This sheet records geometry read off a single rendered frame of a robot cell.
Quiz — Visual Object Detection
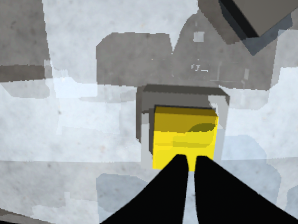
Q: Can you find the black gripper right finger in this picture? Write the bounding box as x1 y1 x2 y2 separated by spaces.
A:
194 156 298 224

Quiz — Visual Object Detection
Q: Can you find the yellow button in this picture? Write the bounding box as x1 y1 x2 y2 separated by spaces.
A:
140 83 230 172

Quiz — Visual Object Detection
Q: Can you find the grey cube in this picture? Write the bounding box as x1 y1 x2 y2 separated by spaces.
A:
221 0 298 37

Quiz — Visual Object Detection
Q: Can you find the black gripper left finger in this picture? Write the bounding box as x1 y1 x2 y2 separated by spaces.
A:
100 155 189 224

